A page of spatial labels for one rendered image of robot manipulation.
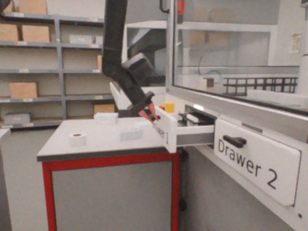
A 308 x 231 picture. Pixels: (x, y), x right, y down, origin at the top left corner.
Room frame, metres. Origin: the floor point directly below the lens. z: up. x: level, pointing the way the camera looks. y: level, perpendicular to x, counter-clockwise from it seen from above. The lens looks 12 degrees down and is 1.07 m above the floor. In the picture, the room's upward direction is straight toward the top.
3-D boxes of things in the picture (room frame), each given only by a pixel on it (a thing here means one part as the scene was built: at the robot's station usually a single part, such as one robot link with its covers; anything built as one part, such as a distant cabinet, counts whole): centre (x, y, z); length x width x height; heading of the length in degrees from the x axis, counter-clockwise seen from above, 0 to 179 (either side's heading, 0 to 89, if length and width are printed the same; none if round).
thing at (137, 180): (1.18, 0.22, 0.38); 0.62 x 0.58 x 0.76; 12
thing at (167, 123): (0.82, -0.03, 0.87); 0.29 x 0.02 x 0.11; 12
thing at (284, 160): (0.53, -0.23, 0.87); 0.29 x 0.02 x 0.11; 12
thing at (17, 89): (4.16, 2.30, 0.72); 0.41 x 0.32 x 0.28; 109
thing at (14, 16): (4.55, 1.14, 1.00); 3.63 x 0.49 x 2.00; 109
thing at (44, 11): (4.25, 2.04, 2.11); 0.41 x 0.32 x 0.28; 109
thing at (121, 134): (1.05, 0.12, 0.78); 0.12 x 0.08 x 0.04; 124
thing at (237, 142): (0.53, -0.20, 0.91); 0.07 x 0.04 x 0.01; 12
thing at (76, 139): (0.95, 0.32, 0.78); 0.07 x 0.07 x 0.04
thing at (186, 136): (0.86, -0.24, 0.86); 0.40 x 0.26 x 0.06; 102
